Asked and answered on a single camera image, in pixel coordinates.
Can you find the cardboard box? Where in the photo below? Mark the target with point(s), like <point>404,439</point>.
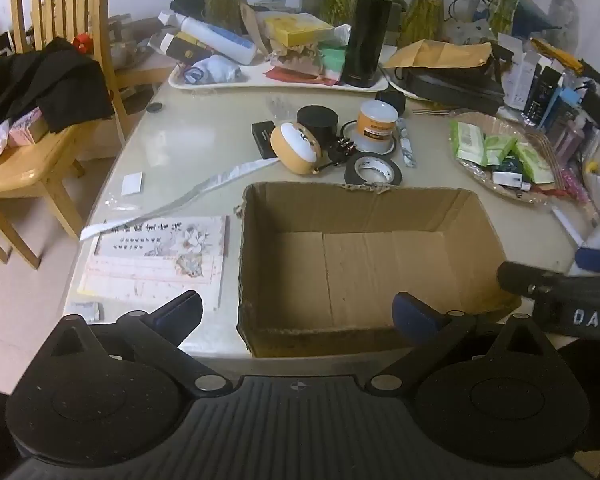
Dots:
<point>360,270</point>

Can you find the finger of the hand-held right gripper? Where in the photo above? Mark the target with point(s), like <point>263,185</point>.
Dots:
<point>520,276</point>
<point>597,260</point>

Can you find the long white tray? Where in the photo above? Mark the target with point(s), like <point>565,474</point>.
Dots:
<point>220,86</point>

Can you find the white bottle blue label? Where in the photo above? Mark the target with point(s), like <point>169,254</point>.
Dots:
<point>215,37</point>

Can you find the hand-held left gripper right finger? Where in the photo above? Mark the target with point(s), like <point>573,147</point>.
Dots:
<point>415,316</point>

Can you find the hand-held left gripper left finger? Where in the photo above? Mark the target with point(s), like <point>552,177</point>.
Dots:
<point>182,312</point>

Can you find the blue product box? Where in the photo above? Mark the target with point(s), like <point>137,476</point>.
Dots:
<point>560,110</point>

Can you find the printed floral calendar card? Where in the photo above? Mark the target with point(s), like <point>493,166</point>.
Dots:
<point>155,260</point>

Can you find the black thermos bottle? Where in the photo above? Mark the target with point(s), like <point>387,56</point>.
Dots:
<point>367,30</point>

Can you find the green box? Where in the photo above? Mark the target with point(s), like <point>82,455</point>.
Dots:
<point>335,60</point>

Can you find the small silver packet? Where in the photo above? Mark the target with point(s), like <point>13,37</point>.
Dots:
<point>87,312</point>

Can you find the pink box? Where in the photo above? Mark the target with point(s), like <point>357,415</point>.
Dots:
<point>27,130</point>

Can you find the black tape roll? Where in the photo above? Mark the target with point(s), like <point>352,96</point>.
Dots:
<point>352,172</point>

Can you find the yellow box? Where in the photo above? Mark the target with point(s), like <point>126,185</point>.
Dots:
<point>297,30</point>

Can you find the black zip case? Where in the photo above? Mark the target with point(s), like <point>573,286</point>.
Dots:
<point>455,90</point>

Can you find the brown paper envelope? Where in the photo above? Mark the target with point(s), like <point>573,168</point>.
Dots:
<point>440,55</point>

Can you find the small black round cap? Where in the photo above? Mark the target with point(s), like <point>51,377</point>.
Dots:
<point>155,108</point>

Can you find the white jar orange label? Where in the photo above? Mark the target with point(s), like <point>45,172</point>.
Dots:
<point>376,122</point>

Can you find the red envelope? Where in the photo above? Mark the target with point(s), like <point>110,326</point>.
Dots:
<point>290,76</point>

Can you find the yellow packet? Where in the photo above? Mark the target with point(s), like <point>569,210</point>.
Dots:
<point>555,52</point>

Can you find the small black box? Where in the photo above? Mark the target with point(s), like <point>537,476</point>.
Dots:
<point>262,137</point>

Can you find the white square sticker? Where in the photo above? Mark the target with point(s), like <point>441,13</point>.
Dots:
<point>132,184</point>

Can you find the pale blue rolled sock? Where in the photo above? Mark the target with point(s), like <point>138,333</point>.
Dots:
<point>215,70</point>

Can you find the orange dog-face pouch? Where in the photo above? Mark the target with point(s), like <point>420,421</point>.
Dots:
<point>295,147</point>

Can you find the black pouch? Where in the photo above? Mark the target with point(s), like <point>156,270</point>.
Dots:
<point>187,2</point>

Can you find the long white paper strip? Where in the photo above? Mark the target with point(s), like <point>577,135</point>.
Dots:
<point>180,199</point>

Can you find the round white tray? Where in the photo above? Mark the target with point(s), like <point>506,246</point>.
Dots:
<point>391,80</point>

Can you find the wooden chair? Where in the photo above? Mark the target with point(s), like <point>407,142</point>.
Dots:
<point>55,160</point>

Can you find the pink pens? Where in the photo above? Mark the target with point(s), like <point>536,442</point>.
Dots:
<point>575,185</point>

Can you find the black product box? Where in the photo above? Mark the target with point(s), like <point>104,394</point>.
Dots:
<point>542,95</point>

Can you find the white product box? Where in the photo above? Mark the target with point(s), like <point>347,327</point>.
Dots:
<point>520,80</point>

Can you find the black snack packet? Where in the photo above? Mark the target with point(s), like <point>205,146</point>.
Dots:
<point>511,165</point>

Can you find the black cylinder module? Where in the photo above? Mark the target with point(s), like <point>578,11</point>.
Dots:
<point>390,100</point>

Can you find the red ornament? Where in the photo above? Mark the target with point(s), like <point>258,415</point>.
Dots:
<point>82,42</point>

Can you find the black round can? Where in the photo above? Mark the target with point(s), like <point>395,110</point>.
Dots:
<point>317,117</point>

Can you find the black clothing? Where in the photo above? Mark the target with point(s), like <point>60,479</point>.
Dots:
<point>45,85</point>

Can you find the black and yellow tube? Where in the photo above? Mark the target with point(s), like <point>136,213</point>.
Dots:
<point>185,47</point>

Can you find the white and green wipes pack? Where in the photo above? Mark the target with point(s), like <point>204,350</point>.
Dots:
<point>467,142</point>

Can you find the clear plastic case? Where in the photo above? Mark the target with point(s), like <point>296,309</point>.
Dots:
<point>282,107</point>

